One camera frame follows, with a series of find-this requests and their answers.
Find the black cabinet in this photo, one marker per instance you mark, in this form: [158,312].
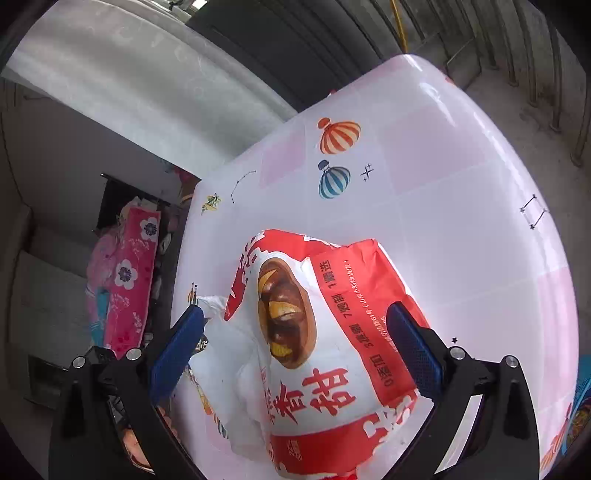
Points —
[113,198]

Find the colourful cloth bundle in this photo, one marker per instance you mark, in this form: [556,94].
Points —
[184,187]

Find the red white snack bag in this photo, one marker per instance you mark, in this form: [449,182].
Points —
[295,369]

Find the dark grey door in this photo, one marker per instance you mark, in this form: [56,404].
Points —
[300,46]

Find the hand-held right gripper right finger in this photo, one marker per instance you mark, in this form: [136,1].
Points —
[415,350]

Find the white patterned curtain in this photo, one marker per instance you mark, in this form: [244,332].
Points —
[138,69]

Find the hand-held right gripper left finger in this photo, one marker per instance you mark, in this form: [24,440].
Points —
[178,350]

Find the pink floral blanket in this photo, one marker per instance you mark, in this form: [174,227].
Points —
[129,277]

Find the pink printed tablecloth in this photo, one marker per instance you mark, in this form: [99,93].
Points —
[438,207]

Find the metal window railing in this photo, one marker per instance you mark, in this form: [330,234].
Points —
[555,92]

